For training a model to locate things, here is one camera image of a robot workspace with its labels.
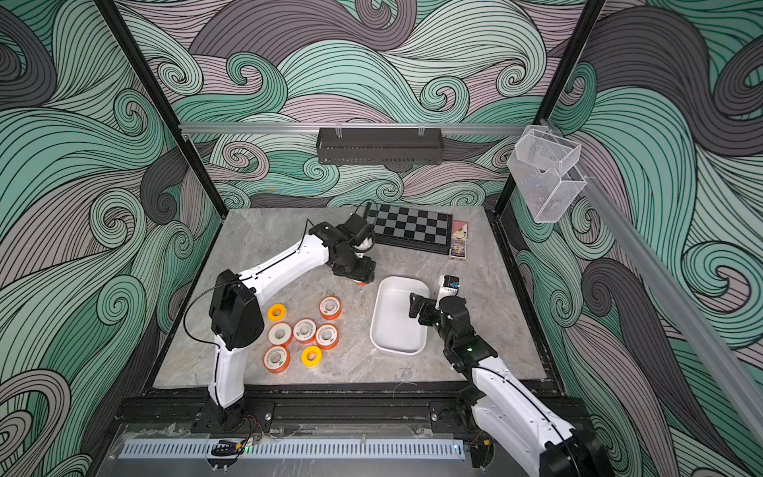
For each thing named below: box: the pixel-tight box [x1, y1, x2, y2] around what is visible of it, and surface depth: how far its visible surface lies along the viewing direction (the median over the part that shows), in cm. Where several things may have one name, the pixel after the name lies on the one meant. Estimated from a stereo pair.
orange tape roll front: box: [262, 345, 292, 374], surface depth 83 cm
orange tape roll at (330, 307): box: [317, 295, 343, 321], surface depth 94 cm
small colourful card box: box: [449, 219, 468, 260], surface depth 112 cm
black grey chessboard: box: [362, 201, 454, 256], surface depth 113 cm
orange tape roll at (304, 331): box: [292, 318, 317, 345], surface depth 87 cm
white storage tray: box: [369, 275, 431, 356], surface depth 91 cm
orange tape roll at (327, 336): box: [314, 322, 340, 350], surface depth 87 cm
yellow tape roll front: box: [301, 345, 323, 367], surface depth 83 cm
